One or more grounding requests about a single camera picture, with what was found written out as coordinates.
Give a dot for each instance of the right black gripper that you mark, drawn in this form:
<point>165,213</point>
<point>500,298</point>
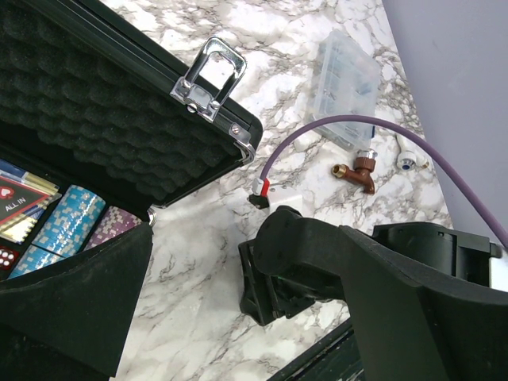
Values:
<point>290,264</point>

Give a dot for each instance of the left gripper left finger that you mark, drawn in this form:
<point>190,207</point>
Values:
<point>70,320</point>

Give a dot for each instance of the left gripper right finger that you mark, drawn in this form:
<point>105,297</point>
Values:
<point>413,322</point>

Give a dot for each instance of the red triangular dealer button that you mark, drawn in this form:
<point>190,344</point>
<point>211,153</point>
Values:
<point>16,202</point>

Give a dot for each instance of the black poker set case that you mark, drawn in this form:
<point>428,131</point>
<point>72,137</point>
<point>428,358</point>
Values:
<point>89,100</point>

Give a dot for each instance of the blue poker chip row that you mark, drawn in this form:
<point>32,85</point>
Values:
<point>65,231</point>

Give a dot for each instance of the red dice row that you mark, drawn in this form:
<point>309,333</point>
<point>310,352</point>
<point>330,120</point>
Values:
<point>8,258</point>

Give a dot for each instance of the blue yellow card deck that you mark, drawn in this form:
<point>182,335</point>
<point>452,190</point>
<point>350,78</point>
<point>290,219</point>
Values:
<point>24,222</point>

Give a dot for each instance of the purple poker chip row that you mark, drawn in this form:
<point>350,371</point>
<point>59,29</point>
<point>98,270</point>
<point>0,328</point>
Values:
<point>114,222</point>

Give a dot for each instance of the copper pipe fitting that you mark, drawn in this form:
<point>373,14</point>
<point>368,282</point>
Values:
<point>360,174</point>

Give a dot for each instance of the white plastic tube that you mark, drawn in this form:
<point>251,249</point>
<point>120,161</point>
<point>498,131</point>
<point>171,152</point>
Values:
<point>411,157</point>

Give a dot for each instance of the clear plastic box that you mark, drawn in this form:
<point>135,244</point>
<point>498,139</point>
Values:
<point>345,80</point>

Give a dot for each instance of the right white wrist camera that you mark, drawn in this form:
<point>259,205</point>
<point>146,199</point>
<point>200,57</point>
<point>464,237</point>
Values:
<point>269,198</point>

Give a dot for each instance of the black mounting rail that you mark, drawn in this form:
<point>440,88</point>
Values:
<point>334,357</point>

